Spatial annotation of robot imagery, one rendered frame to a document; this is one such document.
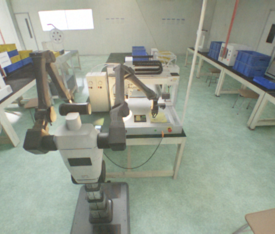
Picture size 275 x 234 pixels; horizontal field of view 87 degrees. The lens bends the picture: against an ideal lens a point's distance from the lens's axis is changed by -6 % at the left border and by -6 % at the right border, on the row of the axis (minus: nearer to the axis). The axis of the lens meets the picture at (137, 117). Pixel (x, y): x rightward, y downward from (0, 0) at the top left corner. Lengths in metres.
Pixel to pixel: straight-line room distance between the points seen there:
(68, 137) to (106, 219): 0.97
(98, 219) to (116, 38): 8.06
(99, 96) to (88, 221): 1.29
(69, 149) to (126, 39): 8.04
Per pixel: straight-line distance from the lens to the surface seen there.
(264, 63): 4.10
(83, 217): 1.71
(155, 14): 8.71
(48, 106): 1.06
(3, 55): 3.19
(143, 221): 1.90
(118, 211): 1.67
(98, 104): 1.95
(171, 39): 8.94
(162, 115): 1.64
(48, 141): 0.93
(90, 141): 0.84
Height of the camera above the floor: 1.78
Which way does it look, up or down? 34 degrees down
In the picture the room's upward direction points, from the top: straight up
